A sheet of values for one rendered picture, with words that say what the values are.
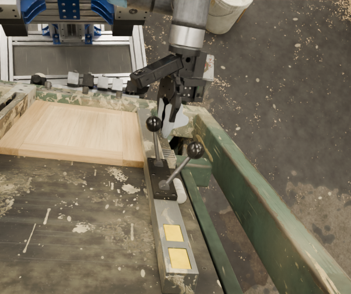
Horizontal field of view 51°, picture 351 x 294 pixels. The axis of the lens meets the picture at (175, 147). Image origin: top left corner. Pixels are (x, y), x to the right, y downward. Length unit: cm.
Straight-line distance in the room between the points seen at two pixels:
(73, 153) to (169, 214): 37
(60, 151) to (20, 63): 136
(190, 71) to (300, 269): 46
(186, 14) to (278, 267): 53
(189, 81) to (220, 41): 197
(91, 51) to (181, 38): 155
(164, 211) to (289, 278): 26
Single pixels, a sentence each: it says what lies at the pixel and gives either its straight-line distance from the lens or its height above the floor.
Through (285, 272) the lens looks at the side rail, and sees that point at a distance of 73.
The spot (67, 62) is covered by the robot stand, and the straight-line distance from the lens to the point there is 228.
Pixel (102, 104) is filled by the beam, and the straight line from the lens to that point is 143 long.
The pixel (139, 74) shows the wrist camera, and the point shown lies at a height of 153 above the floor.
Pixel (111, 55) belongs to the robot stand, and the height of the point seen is 21.
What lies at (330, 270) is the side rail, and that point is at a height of 167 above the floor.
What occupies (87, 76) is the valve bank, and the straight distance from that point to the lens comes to 162.
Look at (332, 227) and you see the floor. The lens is 273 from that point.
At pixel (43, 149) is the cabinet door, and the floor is 128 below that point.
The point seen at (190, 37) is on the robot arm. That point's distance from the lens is 80.
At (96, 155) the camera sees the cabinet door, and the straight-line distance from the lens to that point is 98.
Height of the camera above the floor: 223
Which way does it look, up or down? 70 degrees down
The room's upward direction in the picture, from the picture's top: 40 degrees clockwise
